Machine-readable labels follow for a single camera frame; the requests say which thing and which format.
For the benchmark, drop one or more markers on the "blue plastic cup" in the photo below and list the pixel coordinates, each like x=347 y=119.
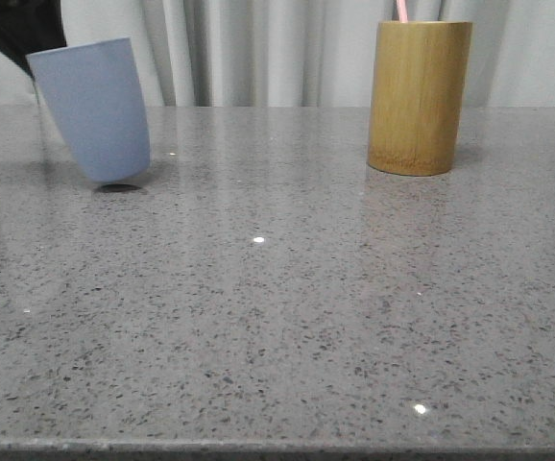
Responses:
x=94 y=95

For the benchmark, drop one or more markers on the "grey pleated curtain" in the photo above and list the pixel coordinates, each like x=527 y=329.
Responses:
x=311 y=53

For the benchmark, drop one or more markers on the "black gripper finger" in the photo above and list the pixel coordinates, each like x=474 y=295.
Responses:
x=29 y=26

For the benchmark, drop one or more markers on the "bamboo cylindrical holder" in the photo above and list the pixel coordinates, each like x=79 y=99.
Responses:
x=420 y=70

